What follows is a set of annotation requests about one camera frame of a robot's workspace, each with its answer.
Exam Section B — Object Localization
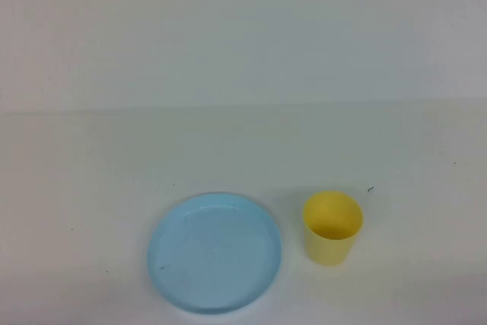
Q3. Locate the light blue round plate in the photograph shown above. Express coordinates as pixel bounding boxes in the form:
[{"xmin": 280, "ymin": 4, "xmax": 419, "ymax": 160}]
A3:
[{"xmin": 146, "ymin": 192, "xmax": 285, "ymax": 317}]

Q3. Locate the yellow plastic cup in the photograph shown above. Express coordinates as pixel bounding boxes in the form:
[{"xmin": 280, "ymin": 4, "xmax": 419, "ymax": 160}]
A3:
[{"xmin": 302, "ymin": 190, "xmax": 364, "ymax": 267}]

